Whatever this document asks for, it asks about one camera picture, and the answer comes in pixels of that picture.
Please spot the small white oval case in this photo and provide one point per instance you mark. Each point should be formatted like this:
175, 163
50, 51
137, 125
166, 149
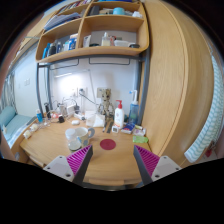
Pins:
75, 122

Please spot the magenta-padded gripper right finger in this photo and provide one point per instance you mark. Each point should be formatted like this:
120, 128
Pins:
163, 166

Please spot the bed with teal bedding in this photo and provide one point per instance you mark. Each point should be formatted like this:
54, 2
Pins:
15, 125

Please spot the striped white-green towel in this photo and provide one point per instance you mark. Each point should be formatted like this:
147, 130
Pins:
210, 126

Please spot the white tissue bag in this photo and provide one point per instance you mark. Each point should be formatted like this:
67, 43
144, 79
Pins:
95, 120

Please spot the small blue bottle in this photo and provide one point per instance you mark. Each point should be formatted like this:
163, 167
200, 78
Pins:
39, 117

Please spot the wooden shelf unit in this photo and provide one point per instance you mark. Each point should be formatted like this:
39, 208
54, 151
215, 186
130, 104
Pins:
100, 50

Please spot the blue bottle with white nozzle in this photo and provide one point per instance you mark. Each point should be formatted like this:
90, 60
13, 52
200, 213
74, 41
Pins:
134, 113

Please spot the white red-pump lotion bottle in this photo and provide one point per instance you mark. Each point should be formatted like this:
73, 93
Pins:
119, 118

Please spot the wooden tree creature figurine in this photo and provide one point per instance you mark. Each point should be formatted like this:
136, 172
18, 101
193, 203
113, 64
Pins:
106, 103

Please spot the white and pink packet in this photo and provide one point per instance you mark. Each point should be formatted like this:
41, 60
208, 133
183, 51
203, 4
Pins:
140, 131

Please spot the blue flat box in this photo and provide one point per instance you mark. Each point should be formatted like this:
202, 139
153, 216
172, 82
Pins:
128, 128

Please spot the clear dark-labelled drink bottle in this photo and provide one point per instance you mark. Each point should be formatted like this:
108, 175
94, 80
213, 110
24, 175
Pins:
74, 142

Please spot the black electric shaver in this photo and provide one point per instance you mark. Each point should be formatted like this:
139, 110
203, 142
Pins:
47, 111

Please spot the small black box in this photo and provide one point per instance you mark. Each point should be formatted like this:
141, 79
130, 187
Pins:
61, 119

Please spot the wooden wardrobe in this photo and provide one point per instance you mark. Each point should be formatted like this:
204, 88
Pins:
176, 83

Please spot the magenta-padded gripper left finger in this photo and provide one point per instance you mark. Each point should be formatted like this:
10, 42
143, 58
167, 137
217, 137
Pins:
60, 166

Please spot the green packet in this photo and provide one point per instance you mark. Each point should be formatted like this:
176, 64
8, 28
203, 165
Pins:
140, 139

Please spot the small white digital clock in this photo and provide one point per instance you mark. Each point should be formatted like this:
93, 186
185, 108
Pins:
115, 129

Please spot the flat round red coaster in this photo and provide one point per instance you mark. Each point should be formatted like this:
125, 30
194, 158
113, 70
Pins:
108, 144

